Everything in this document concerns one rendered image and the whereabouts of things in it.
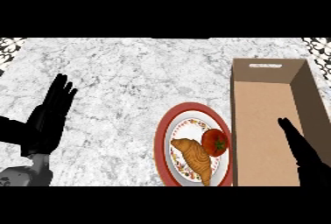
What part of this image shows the brown cardboard box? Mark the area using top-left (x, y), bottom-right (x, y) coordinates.
top-left (230, 58), bottom-right (331, 187)

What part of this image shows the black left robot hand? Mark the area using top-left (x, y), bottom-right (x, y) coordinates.
top-left (0, 73), bottom-right (78, 158)

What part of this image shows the red tomato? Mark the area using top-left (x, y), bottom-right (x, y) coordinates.
top-left (201, 128), bottom-right (230, 158)

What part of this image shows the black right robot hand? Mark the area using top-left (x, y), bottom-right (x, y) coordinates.
top-left (276, 117), bottom-right (331, 187)

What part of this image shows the red rimmed white plate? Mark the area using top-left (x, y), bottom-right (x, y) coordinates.
top-left (152, 101), bottom-right (233, 187)

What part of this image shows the golden brown croissant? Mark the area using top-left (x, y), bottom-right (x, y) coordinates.
top-left (170, 137), bottom-right (213, 187)

